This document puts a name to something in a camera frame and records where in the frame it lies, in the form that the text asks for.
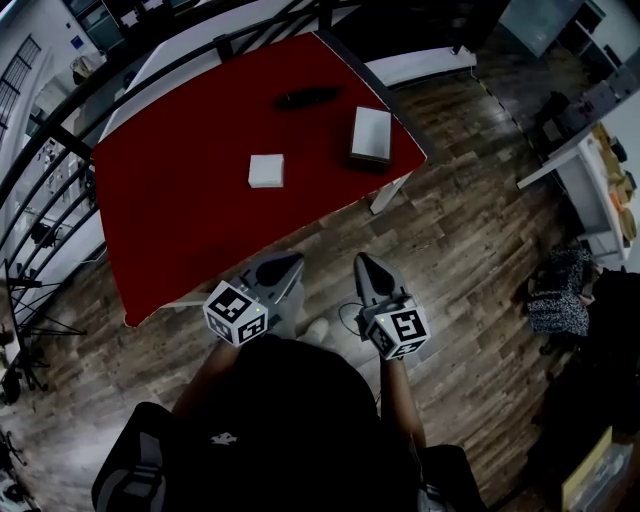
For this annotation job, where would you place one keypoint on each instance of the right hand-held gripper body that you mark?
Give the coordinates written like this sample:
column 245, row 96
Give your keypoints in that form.
column 400, row 330

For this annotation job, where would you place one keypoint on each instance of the small white box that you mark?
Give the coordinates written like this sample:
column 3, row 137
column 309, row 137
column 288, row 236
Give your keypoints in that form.
column 266, row 171

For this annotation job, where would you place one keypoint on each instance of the black remote control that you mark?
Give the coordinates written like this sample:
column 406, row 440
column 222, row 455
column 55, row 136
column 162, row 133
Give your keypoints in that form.
column 307, row 97

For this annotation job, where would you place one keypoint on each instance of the person's right forearm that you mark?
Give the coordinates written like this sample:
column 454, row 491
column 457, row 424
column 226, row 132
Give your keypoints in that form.
column 400, row 395

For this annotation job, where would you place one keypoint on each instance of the black chair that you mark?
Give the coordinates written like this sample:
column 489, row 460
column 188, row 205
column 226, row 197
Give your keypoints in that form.
column 600, row 380

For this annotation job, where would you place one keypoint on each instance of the row of tan containers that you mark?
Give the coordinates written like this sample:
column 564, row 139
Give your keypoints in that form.
column 617, row 170

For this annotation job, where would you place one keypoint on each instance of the white low barrier panel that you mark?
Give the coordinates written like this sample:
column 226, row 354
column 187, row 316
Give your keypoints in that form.
column 425, row 62

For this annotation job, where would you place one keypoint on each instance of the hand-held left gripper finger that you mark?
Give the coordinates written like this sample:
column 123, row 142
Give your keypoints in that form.
column 291, row 282
column 270, row 262

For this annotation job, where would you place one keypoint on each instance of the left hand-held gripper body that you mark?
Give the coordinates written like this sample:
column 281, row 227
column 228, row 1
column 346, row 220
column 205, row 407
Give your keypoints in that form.
column 235, row 315

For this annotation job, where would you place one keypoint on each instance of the black bin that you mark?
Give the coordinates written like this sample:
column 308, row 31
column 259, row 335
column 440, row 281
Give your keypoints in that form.
column 556, row 115

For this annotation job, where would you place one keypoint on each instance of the person's black shirt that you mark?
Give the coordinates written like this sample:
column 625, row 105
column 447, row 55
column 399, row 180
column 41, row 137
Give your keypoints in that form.
column 300, row 425

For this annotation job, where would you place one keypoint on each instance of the white desk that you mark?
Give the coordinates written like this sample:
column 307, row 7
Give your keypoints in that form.
column 585, row 190

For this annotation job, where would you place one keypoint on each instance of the blue wall sign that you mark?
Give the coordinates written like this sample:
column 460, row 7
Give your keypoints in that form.
column 77, row 42

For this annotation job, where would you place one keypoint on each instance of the red tablecloth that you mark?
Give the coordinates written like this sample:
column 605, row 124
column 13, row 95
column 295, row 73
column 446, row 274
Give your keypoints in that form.
column 190, row 225

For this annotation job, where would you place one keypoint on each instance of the grey glass door panel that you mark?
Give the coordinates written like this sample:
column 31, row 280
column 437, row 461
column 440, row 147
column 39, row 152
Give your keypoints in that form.
column 540, row 25

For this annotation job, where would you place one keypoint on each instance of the black metal railing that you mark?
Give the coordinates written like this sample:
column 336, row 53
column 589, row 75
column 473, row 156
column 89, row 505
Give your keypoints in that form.
column 70, row 142

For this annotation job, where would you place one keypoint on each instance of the person's left forearm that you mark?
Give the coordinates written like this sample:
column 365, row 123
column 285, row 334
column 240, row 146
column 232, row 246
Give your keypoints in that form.
column 210, row 370

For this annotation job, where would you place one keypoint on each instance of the glass-front shelving unit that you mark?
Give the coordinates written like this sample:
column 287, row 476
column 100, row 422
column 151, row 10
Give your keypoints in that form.
column 105, row 22

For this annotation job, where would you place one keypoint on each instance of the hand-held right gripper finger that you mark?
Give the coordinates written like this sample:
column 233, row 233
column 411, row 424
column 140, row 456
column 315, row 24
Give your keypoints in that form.
column 392, row 286
column 364, row 285

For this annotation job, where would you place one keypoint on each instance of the black tripod stand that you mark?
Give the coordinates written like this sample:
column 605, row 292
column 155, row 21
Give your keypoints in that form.
column 35, row 325

